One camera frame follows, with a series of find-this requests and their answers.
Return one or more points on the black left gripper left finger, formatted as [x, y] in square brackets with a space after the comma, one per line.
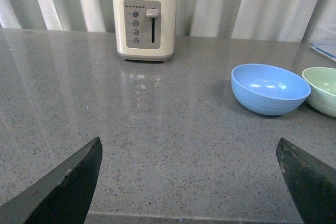
[64, 195]

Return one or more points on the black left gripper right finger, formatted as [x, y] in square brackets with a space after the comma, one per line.
[310, 181]

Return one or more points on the green bowl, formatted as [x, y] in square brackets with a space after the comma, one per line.
[322, 83]

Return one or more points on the blue bowl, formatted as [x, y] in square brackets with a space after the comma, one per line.
[268, 90]

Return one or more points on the clear plastic food container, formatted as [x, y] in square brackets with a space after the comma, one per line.
[324, 41]

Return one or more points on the white curtain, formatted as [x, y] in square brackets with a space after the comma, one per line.
[275, 20]

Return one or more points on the cream toaster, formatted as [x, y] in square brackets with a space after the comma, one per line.
[145, 29]

